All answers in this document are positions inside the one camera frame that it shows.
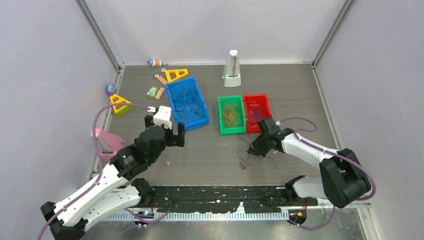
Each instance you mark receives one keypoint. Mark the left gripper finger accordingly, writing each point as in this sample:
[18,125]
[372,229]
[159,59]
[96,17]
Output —
[180,137]
[148,121]

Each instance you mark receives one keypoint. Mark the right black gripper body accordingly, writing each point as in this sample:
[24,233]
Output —
[261,146]

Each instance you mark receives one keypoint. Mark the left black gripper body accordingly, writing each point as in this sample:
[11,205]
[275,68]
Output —
[170,139]

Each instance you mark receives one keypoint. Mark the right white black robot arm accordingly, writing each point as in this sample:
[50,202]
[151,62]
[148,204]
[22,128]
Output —
[342,179]

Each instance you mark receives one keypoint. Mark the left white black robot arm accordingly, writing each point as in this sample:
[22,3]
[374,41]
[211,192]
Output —
[117,186]

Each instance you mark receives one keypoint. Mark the tan wooden block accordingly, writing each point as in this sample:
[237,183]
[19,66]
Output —
[160,92]

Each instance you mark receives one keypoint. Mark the yellow triangle toy on green block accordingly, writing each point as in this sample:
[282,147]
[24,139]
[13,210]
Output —
[119,110]

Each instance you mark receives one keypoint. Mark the blue plastic bin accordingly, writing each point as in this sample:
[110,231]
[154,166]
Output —
[187,103]

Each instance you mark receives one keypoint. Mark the red plastic bin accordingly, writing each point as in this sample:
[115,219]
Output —
[256,108]

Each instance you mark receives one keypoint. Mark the green plastic bin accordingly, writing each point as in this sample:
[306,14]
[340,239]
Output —
[231,113]

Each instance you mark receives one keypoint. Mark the pink tape dispenser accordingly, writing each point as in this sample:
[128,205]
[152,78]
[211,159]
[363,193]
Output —
[108,144]

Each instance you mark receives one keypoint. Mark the purple round toy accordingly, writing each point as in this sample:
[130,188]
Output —
[111,89]

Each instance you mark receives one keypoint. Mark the small colourful figurine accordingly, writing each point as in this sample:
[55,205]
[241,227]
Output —
[154,62]

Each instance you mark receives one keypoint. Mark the white metronome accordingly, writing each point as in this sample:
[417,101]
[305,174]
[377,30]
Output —
[231,74]

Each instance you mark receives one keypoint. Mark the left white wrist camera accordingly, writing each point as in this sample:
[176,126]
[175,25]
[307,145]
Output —
[162,116]

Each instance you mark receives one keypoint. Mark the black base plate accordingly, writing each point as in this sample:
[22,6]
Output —
[223,199]

